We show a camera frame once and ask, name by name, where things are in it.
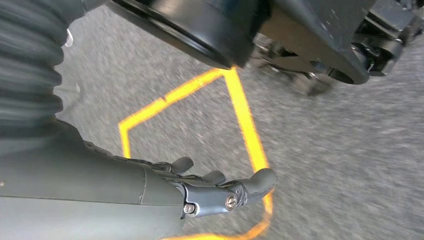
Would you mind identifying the yellow floor tape square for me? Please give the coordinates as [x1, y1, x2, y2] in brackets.
[118, 67, 274, 240]

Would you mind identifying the black right camera bracket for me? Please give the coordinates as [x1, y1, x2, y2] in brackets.
[109, 0, 269, 70]

